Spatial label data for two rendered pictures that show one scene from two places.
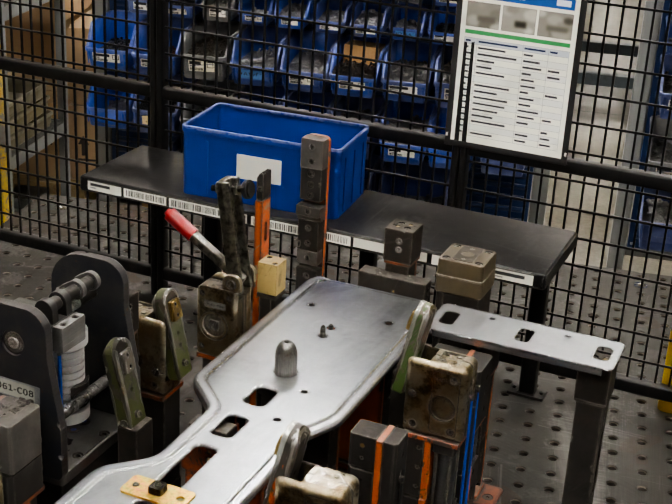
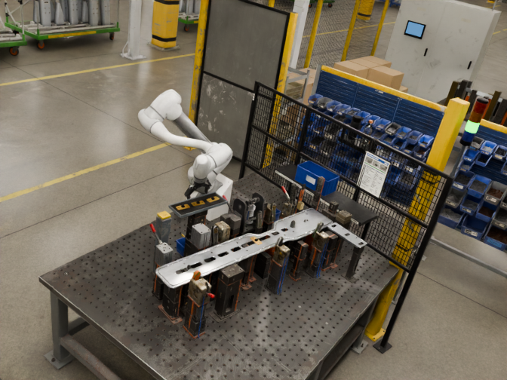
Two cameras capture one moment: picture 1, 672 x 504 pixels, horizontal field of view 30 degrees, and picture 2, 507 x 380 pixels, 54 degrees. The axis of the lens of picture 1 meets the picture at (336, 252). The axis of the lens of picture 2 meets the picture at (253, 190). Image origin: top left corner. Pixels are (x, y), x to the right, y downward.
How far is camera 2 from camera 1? 1.73 m
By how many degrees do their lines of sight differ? 19
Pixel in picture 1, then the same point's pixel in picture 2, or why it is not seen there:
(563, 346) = (353, 239)
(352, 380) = (304, 232)
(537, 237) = (367, 213)
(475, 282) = (343, 219)
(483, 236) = (354, 209)
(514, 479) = (342, 265)
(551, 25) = (382, 167)
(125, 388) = (258, 220)
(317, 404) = (293, 234)
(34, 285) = (261, 187)
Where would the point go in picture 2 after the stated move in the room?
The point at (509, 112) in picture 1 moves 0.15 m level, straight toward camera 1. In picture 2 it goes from (370, 183) to (362, 190)
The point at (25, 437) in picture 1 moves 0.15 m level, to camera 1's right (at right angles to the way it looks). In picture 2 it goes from (237, 223) to (257, 232)
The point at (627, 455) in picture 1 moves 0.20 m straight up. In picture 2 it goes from (372, 269) to (380, 246)
